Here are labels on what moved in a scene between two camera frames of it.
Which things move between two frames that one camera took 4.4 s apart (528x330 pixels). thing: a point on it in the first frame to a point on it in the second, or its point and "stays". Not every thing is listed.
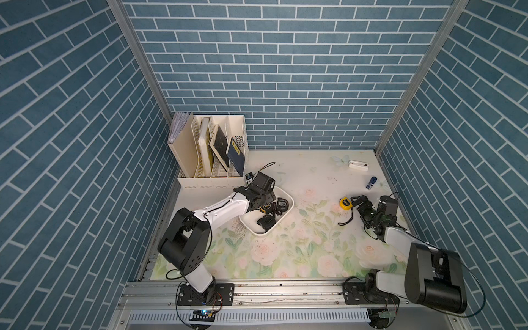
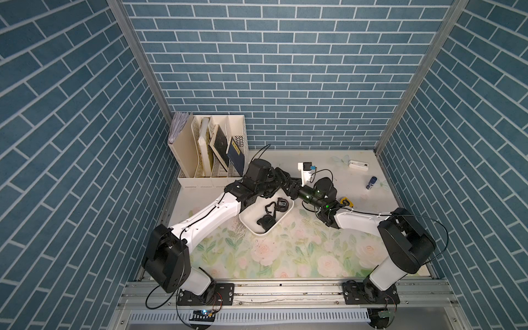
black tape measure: (267, 221) stays
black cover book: (218, 144) stays
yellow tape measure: (345, 203) stays
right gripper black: (368, 204) to (297, 188)
